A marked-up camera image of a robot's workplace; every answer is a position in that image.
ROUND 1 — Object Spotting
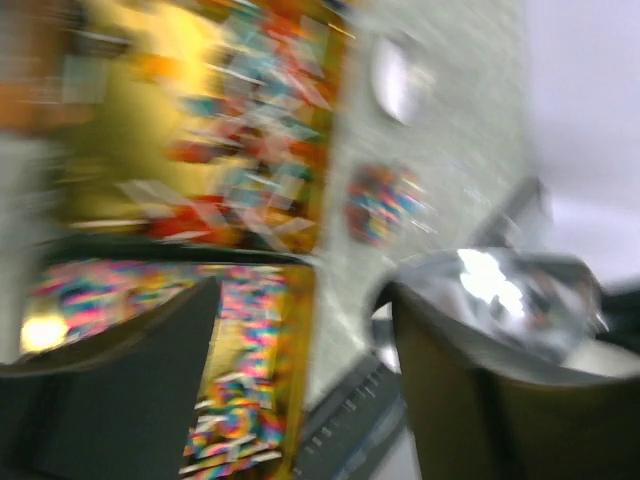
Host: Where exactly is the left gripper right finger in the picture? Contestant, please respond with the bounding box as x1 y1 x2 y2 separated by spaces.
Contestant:
390 282 639 479

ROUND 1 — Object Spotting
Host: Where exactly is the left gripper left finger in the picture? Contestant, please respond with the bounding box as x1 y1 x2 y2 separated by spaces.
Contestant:
1 278 220 479

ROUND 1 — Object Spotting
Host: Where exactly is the metal candy scoop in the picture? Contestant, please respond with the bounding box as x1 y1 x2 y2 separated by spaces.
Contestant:
390 247 610 364

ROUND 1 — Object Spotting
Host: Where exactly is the tin of swirl lollipops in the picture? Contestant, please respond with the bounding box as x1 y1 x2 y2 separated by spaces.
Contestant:
1 259 315 479

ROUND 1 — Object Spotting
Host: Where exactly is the clear plastic cup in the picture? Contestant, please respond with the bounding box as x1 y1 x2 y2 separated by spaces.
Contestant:
343 161 435 248

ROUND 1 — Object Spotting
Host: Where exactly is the tin of round lollipops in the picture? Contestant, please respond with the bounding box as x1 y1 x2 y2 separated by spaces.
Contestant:
59 1 350 254

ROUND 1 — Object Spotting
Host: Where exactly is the clear round lid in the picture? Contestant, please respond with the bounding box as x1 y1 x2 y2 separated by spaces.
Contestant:
369 30 435 126

